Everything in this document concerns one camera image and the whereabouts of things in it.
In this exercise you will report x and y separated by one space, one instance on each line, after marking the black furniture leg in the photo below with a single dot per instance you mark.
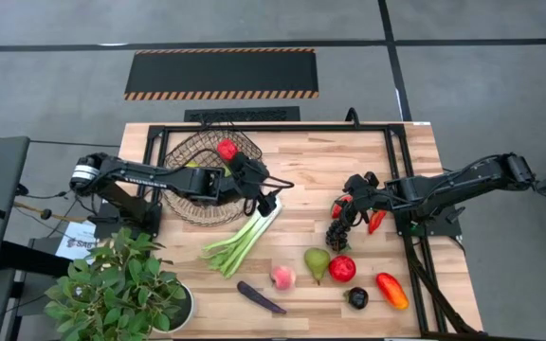
31 258

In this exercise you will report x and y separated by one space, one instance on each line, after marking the large green pear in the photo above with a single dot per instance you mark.
317 263

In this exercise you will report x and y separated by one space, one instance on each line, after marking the red chili pepper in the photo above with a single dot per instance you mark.
376 220

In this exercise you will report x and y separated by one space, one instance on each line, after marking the dark round mangosteen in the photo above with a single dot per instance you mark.
357 298

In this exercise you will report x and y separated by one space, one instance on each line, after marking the black metal table frame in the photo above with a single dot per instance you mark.
301 128

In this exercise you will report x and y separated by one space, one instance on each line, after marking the pink peach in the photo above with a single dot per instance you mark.
283 277

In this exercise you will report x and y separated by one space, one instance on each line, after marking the green potted plant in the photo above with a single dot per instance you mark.
116 289

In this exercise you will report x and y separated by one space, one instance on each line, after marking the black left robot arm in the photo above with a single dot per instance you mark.
135 170

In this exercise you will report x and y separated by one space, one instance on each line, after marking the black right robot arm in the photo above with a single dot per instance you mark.
467 182

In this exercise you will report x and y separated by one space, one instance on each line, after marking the black grape bunch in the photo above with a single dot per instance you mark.
337 237

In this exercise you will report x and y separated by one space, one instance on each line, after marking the green celery stalk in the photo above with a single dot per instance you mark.
240 241

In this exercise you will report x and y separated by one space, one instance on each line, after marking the black hazard-striped floor mat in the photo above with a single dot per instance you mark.
221 73

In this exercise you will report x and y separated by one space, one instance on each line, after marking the small red apple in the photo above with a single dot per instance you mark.
227 149

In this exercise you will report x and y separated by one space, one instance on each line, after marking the red watermelon slice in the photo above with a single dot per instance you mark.
339 207

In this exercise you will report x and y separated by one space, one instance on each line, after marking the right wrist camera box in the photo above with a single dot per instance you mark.
372 179

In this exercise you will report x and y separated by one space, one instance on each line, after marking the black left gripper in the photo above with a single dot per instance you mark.
249 173

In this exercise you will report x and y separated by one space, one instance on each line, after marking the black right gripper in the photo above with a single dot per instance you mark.
365 194

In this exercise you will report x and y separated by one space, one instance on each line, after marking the long purple eggplant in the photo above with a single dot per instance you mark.
260 297

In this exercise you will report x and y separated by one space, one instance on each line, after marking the white plant pot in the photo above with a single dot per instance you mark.
185 308

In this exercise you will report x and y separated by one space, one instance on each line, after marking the white printed paper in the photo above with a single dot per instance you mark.
78 241

